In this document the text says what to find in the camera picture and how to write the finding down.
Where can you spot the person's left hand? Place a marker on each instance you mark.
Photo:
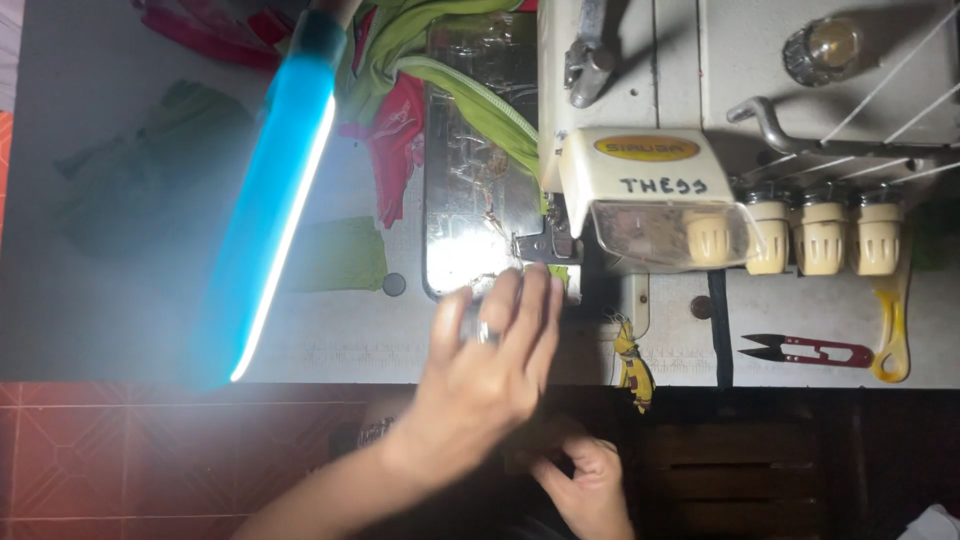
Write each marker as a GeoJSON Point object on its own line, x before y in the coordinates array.
{"type": "Point", "coordinates": [480, 397]}

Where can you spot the person's right hand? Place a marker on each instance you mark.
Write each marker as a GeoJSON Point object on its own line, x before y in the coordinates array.
{"type": "Point", "coordinates": [596, 495]}

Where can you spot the person's right fingers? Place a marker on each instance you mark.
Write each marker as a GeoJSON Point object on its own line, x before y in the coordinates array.
{"type": "Point", "coordinates": [574, 459]}

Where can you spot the yellow tassel charm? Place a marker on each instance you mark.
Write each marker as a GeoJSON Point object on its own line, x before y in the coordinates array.
{"type": "Point", "coordinates": [630, 364]}

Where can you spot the brown round button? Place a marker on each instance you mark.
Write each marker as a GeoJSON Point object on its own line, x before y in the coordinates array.
{"type": "Point", "coordinates": [702, 307]}

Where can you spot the metal presser foot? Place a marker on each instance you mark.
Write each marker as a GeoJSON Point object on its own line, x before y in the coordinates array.
{"type": "Point", "coordinates": [544, 247]}

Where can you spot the black round button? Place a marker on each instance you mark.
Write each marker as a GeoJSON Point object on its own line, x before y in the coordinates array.
{"type": "Point", "coordinates": [394, 284]}

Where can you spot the cream tension knob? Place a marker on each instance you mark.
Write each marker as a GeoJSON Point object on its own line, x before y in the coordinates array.
{"type": "Point", "coordinates": [821, 238]}
{"type": "Point", "coordinates": [877, 238]}
{"type": "Point", "coordinates": [707, 238]}
{"type": "Point", "coordinates": [768, 236]}

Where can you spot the red thread snips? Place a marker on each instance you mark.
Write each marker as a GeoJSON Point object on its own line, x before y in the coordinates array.
{"type": "Point", "coordinates": [817, 352]}

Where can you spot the small green cloth piece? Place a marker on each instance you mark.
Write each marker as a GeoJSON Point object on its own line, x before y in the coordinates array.
{"type": "Point", "coordinates": [341, 255]}

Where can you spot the red fabric piece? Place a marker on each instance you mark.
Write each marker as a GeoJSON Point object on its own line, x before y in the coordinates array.
{"type": "Point", "coordinates": [396, 142]}

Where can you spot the white cloth scrap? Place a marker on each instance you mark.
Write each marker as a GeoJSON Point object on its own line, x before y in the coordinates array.
{"type": "Point", "coordinates": [934, 525]}

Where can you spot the lime green fabric with zipper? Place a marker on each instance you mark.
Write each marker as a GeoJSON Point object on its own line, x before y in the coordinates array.
{"type": "Point", "coordinates": [480, 101]}

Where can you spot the grey metal thread guide bar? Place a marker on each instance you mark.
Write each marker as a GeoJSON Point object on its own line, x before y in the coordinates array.
{"type": "Point", "coordinates": [772, 135]}

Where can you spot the cream overlock sewing machine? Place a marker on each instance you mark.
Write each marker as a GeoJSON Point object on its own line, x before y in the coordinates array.
{"type": "Point", "coordinates": [637, 82]}

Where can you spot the blue led lamp bar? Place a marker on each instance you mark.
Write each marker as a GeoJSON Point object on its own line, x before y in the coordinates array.
{"type": "Point", "coordinates": [262, 202]}

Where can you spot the clear glass oil cap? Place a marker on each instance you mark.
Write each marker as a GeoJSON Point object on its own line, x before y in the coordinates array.
{"type": "Point", "coordinates": [823, 51]}

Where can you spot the white sewing thread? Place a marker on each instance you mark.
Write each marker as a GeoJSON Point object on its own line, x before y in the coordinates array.
{"type": "Point", "coordinates": [892, 73]}
{"type": "Point", "coordinates": [924, 111]}

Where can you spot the large dark green cloth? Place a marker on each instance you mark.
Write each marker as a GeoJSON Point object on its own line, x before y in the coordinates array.
{"type": "Point", "coordinates": [165, 150]}

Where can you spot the pink red fabric heap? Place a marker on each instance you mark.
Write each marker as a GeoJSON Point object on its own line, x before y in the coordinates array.
{"type": "Point", "coordinates": [210, 30]}

